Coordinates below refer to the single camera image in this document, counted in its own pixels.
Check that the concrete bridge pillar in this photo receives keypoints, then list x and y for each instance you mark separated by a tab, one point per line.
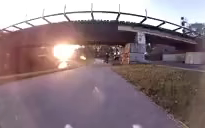
138	46

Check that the tree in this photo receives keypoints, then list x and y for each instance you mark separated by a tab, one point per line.
199	29

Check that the person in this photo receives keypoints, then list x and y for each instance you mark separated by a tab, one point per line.
107	56

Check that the low concrete wall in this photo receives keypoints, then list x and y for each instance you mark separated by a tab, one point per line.
193	57

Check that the brown embankment strip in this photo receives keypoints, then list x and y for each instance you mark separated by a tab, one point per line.
26	74

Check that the robot's own part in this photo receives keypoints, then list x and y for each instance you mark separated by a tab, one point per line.
68	126
137	126

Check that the bridge with arched railing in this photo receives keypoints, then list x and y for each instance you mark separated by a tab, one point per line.
90	31

